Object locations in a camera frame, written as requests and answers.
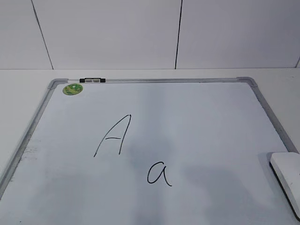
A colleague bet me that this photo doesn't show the white board eraser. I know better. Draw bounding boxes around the white board eraser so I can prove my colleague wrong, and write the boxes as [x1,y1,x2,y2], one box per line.
[270,152,300,220]

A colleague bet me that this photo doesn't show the black and silver board clip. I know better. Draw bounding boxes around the black and silver board clip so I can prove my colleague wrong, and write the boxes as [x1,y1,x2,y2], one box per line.
[79,78,106,83]

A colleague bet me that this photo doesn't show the round green sticker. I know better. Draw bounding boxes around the round green sticker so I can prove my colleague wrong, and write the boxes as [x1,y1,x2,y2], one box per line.
[63,83,83,96]

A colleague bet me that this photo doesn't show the white board with grey frame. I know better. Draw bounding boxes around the white board with grey frame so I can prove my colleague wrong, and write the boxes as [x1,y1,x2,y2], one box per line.
[0,77,300,225]

